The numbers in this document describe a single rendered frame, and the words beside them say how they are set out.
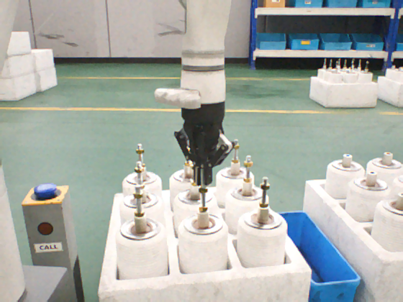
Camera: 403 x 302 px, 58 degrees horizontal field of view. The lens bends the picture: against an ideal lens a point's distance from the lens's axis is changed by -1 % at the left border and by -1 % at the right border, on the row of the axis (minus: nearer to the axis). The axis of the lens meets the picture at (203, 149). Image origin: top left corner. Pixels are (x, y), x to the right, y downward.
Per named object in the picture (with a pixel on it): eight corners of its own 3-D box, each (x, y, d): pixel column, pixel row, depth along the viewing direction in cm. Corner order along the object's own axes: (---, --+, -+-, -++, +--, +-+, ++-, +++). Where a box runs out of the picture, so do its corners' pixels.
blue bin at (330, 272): (355, 326, 78) (363, 280, 74) (306, 331, 77) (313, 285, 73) (301, 246, 106) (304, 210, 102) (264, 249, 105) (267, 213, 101)
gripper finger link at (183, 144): (186, 126, 69) (201, 153, 68) (181, 131, 70) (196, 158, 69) (175, 129, 67) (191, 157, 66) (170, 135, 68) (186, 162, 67)
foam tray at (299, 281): (303, 343, 74) (312, 270, 68) (107, 368, 69) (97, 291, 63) (251, 238, 110) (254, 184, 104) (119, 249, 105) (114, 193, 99)
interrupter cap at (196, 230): (215, 213, 75) (215, 210, 75) (228, 232, 68) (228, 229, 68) (179, 218, 73) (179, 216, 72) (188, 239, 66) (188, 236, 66)
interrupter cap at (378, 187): (394, 191, 84) (394, 188, 84) (363, 193, 83) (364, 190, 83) (376, 177, 91) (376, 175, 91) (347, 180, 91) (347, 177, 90)
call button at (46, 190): (55, 200, 67) (53, 190, 66) (32, 202, 66) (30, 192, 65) (60, 191, 70) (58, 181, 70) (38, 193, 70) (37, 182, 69)
